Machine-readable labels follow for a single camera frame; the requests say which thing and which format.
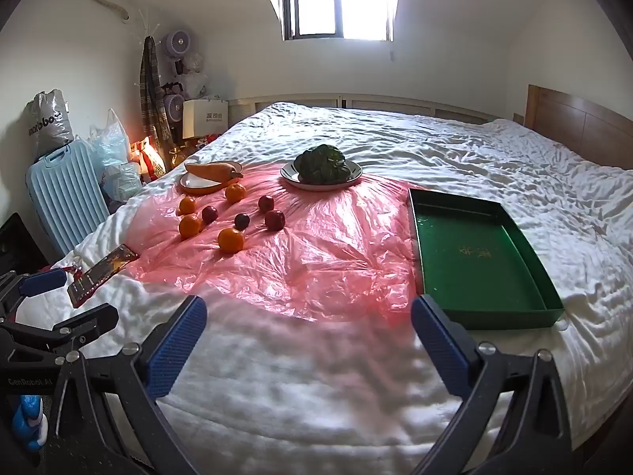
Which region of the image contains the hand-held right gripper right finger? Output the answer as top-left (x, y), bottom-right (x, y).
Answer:
top-left (410, 295), bottom-right (573, 475)

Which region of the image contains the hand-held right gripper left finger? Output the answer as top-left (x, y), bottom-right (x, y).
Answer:
top-left (52, 295), bottom-right (208, 475)

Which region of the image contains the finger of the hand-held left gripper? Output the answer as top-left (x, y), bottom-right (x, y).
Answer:
top-left (0, 268), bottom-right (68, 317)
top-left (0, 304), bottom-right (120, 355)

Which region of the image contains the green rectangular tray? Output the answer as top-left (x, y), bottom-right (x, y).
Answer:
top-left (408, 188), bottom-right (565, 331)

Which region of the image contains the white round plate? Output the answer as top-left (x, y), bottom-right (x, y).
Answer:
top-left (280, 158), bottom-right (363, 192)

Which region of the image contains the person's left hand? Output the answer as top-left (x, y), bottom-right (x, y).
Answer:
top-left (11, 395), bottom-right (50, 452)

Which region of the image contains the light blue suitcase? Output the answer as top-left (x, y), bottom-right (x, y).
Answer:
top-left (27, 139), bottom-right (110, 258)

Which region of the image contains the clear plastic bag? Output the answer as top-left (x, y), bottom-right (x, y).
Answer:
top-left (101, 161), bottom-right (144, 203)
top-left (88, 108), bottom-right (132, 169)

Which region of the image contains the pink plastic sheet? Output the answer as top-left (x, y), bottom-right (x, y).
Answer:
top-left (126, 161), bottom-right (426, 330)

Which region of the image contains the white printed sack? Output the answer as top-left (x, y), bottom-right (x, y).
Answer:
top-left (21, 89), bottom-right (75, 164)

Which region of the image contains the red white rice bag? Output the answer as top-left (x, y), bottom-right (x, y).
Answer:
top-left (129, 139), bottom-right (166, 181)

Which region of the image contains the orange rimmed plate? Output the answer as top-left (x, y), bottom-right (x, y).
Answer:
top-left (179, 161), bottom-right (244, 196)

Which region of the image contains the large carrot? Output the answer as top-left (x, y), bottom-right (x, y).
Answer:
top-left (184, 162), bottom-right (244, 181)

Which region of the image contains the green leafy vegetable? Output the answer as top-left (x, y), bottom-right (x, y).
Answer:
top-left (295, 144), bottom-right (350, 185)

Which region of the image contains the small white fan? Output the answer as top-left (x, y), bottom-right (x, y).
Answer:
top-left (163, 93), bottom-right (186, 124)

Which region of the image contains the plaid scarf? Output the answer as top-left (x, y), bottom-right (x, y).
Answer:
top-left (138, 36), bottom-right (171, 152)

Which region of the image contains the white paper bag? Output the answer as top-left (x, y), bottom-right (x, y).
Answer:
top-left (182, 99), bottom-right (229, 140)

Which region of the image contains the white radiator cover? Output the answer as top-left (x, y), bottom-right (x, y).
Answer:
top-left (227, 93), bottom-right (495, 124)

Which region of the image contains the hanging plastic bag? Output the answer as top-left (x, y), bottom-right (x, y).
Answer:
top-left (180, 52), bottom-right (211, 100)

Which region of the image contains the wooden headboard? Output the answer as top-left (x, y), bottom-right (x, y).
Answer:
top-left (524, 84), bottom-right (633, 171)

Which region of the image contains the white coat rack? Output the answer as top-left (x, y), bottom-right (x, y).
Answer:
top-left (129, 7), bottom-right (166, 90)

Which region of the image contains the window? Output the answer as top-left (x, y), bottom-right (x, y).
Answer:
top-left (282, 0), bottom-right (396, 41)

